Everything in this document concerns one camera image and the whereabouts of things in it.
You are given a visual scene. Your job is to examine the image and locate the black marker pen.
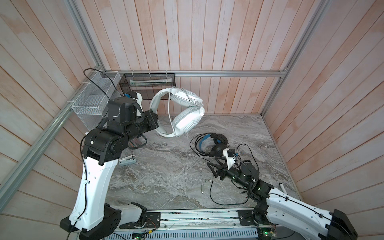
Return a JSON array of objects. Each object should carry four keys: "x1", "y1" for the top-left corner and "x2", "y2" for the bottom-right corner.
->
[{"x1": 279, "y1": 183, "x2": 287, "y2": 194}]

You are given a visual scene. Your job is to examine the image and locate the black mesh wall basket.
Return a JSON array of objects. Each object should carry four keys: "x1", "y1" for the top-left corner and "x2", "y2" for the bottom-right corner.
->
[{"x1": 119, "y1": 73, "x2": 176, "y2": 101}]

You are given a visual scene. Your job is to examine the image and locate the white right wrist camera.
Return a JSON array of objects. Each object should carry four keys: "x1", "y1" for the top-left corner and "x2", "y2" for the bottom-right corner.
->
[{"x1": 223, "y1": 148, "x2": 237, "y2": 170}]

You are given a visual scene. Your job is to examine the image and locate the clear pencil jar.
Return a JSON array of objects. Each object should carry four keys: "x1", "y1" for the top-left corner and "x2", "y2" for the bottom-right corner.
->
[{"x1": 128, "y1": 138, "x2": 143, "y2": 150}]

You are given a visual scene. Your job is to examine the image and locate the aluminium wall rail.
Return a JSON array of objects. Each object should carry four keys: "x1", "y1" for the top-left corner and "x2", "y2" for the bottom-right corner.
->
[
  {"x1": 260, "y1": 1, "x2": 333, "y2": 119},
  {"x1": 117, "y1": 70, "x2": 288, "y2": 78},
  {"x1": 1, "y1": 73, "x2": 93, "y2": 212}
]

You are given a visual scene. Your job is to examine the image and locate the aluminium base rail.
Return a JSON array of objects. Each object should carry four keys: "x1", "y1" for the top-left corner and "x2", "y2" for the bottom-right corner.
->
[{"x1": 104, "y1": 206, "x2": 325, "y2": 240}]

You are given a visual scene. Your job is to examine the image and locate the aluminium wall rail right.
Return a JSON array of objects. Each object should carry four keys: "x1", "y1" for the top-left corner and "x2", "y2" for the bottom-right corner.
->
[{"x1": 260, "y1": 1, "x2": 333, "y2": 119}]

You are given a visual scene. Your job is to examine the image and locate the aluminium wall rail left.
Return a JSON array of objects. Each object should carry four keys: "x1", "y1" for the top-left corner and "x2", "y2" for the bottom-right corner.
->
[{"x1": 1, "y1": 73, "x2": 93, "y2": 212}]

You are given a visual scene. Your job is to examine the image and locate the white headphone cable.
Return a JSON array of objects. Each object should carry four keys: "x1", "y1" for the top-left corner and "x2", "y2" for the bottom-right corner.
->
[{"x1": 166, "y1": 86, "x2": 217, "y2": 194}]

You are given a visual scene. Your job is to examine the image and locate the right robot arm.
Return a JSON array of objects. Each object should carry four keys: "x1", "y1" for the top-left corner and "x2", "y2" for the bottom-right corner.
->
[{"x1": 207, "y1": 162, "x2": 358, "y2": 240}]

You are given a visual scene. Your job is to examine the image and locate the white mesh wall shelf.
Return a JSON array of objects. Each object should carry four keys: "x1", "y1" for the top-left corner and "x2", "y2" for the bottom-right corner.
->
[{"x1": 72, "y1": 68, "x2": 122, "y2": 132}]

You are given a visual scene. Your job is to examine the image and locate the aluminium wall rail back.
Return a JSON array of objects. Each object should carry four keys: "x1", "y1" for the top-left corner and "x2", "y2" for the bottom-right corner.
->
[{"x1": 117, "y1": 70, "x2": 288, "y2": 78}]

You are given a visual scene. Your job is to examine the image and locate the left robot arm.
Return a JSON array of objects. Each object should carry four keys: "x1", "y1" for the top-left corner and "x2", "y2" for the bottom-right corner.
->
[{"x1": 60, "y1": 91, "x2": 159, "y2": 240}]

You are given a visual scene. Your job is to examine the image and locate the light blue stapler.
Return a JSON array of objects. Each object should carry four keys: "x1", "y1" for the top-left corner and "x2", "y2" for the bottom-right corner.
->
[{"x1": 118, "y1": 155, "x2": 137, "y2": 166}]

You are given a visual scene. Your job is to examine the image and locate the black headphone cable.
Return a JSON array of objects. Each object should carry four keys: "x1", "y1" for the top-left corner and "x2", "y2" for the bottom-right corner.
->
[{"x1": 188, "y1": 133, "x2": 261, "y2": 207}]

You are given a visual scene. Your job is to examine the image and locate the black blue headphones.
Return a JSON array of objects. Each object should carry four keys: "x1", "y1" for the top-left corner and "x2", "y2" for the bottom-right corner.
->
[{"x1": 195, "y1": 133, "x2": 230, "y2": 158}]

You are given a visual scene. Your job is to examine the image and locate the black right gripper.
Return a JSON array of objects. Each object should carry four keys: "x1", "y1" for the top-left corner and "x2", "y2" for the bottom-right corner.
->
[{"x1": 208, "y1": 156, "x2": 249, "y2": 189}]

